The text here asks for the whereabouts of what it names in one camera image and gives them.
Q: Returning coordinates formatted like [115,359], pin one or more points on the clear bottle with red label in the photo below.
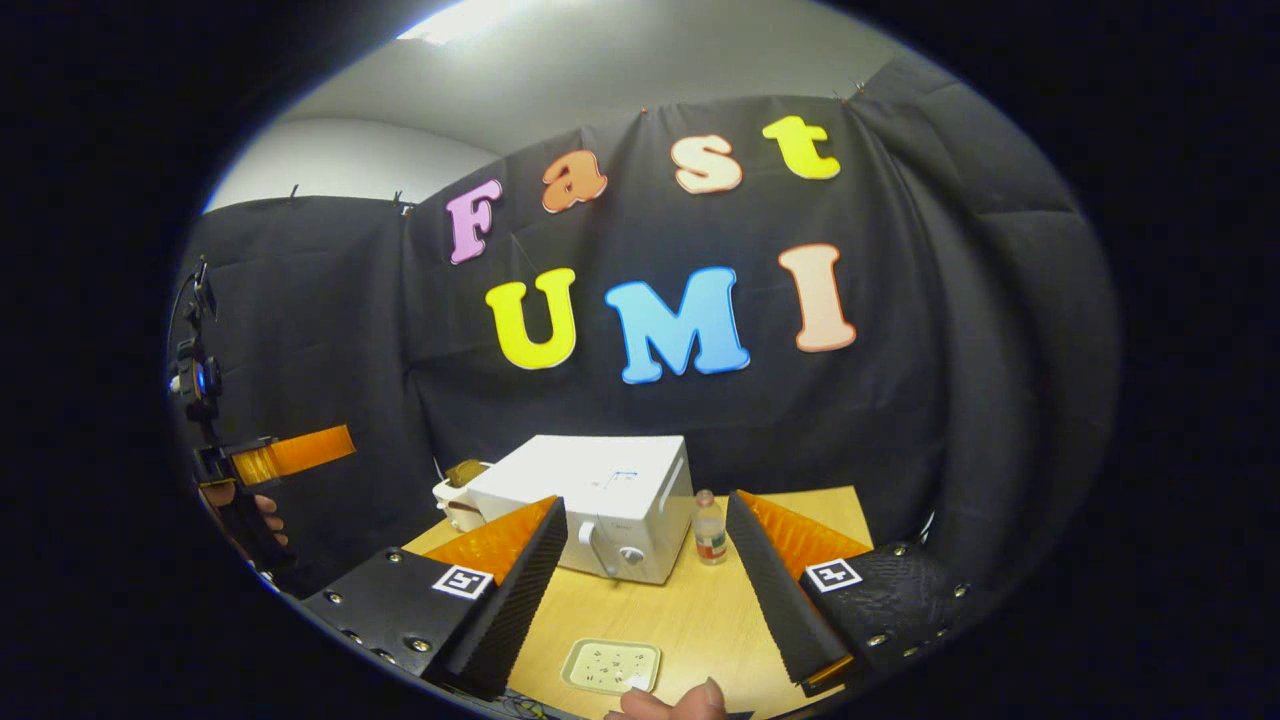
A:
[710,540]

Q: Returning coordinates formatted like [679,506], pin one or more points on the pale green tray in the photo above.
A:
[600,665]

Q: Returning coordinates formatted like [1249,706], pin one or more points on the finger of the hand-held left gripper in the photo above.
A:
[300,453]

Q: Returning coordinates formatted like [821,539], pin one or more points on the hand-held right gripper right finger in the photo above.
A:
[775,600]

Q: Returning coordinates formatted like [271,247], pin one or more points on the brown toast slice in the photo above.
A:
[465,472]

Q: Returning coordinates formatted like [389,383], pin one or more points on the white toaster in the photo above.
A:
[455,510]

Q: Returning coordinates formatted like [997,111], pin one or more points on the white microwave oven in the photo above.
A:
[620,480]

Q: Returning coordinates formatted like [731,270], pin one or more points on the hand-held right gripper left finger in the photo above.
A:
[525,600]

